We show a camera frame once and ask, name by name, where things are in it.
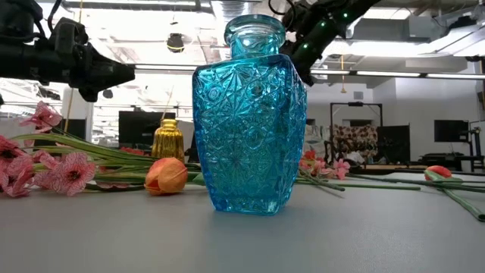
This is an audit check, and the large black monitor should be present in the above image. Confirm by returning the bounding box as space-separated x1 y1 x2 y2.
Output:
118 110 177 148

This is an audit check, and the large red artificial flower bunch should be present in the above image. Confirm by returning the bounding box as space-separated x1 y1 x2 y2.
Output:
120 146 151 157

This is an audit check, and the orange artificial tulip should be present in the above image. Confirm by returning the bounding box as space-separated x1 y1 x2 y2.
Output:
144 157 205 196
424 165 485 223

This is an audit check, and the pink artificial flower bunch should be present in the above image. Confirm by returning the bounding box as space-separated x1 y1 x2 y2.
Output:
298 157 485 193
0 101 202 198

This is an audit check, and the small black monitor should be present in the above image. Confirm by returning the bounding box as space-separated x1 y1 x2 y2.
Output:
433 119 470 143

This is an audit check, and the ceiling light strip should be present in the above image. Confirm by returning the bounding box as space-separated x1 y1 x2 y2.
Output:
310 69 352 76
134 64 198 71
355 71 421 78
426 73 485 80

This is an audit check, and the brown floral cloth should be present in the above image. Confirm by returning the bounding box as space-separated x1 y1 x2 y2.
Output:
333 124 379 155

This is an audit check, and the black metal frame stand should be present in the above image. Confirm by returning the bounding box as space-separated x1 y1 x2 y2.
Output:
330 101 383 165

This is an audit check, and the black upright panel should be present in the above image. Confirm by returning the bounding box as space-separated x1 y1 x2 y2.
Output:
377 124 411 165

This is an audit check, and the amber ribbed glass vase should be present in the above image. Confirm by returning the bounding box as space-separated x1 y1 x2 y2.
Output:
151 118 186 164

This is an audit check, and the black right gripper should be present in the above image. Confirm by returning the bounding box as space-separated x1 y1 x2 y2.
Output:
289 47 316 86

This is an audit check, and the blue cut-glass vase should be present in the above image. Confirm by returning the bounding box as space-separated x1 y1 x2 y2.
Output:
192 14 308 217

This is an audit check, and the black ceiling dome camera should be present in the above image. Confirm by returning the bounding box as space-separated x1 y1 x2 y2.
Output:
166 33 186 53

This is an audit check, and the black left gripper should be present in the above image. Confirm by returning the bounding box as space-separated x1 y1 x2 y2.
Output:
48 17 136 102

